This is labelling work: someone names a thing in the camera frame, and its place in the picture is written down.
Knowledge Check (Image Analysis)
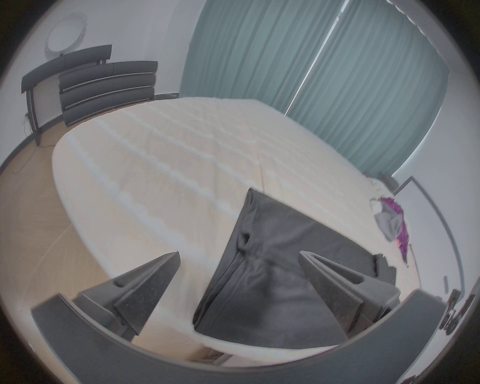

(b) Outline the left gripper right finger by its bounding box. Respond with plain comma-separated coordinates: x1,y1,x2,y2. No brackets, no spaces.
298,250,402,339

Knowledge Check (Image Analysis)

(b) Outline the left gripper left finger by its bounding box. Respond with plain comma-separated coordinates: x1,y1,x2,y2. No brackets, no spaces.
74,250,182,342

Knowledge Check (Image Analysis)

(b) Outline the black T-shirt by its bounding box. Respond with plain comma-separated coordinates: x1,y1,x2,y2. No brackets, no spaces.
192,187,398,351

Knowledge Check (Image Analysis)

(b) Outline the bed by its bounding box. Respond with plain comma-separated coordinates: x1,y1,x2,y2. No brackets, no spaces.
50,97,464,366

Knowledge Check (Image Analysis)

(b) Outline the purple satin garment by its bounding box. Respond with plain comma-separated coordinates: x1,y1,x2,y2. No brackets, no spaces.
382,197,411,263

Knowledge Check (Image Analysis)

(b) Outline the white printed pillow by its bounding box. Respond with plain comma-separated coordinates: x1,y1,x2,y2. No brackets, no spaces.
369,176,394,199

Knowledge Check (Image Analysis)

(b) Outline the grey bedside table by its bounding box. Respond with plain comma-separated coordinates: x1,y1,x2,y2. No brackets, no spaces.
362,170,400,192

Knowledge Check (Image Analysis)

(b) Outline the black chest of drawers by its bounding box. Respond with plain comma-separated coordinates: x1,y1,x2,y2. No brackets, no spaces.
58,61,158,126

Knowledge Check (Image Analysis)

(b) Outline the blue-green curtain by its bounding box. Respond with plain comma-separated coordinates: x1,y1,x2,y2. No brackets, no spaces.
179,0,349,117
287,0,451,175

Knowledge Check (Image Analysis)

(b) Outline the black curved desk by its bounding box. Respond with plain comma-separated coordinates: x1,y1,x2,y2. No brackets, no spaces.
20,44,113,147

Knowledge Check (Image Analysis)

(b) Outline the round white mirror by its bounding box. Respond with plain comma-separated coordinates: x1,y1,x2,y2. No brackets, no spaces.
45,13,89,57

